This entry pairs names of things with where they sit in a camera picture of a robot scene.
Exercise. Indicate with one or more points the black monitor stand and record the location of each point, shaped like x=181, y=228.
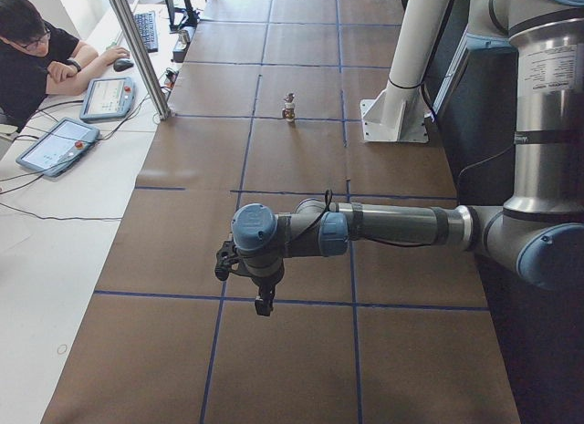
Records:
x=181, y=16

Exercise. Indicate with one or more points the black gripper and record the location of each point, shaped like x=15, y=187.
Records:
x=265, y=283

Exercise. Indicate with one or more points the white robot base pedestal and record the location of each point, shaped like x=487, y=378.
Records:
x=398, y=113

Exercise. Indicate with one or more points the aluminium frame post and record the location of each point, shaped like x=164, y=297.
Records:
x=122, y=11

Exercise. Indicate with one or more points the white brass PPR valve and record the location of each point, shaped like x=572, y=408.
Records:
x=289, y=113

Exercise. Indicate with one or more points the black keyboard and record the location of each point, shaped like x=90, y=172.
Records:
x=146, y=25

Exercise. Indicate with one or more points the seated man black shirt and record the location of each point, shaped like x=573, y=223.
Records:
x=40, y=60

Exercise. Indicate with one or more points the black computer mouse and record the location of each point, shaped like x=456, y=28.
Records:
x=122, y=64

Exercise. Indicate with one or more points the near teach pendant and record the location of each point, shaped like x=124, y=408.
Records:
x=60, y=148

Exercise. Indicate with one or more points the far teach pendant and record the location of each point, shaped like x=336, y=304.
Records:
x=107, y=99

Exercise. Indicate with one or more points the teach pendant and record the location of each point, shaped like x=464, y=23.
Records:
x=60, y=148
x=107, y=99

